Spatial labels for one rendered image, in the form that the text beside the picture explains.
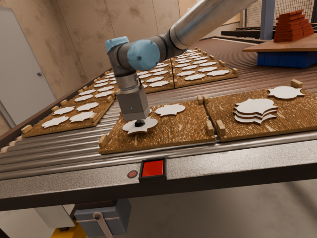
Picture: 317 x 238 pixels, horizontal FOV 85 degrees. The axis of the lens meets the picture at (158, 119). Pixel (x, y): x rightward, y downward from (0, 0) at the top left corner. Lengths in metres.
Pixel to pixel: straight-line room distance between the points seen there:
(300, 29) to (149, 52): 1.31
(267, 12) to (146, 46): 2.20
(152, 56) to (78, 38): 5.29
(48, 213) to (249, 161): 0.65
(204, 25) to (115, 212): 0.56
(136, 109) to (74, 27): 5.23
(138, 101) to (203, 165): 0.29
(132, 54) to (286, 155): 0.48
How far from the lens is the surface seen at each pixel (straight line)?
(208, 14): 0.45
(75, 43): 5.77
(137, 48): 0.46
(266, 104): 0.73
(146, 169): 0.51
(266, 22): 2.57
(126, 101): 0.60
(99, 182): 0.57
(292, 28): 1.55
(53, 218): 0.76
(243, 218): 1.52
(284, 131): 0.64
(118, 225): 0.65
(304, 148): 0.61
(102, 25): 5.52
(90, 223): 0.67
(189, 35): 0.49
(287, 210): 1.64
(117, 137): 0.70
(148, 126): 0.63
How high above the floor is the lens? 1.26
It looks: 26 degrees down
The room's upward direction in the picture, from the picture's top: 13 degrees counter-clockwise
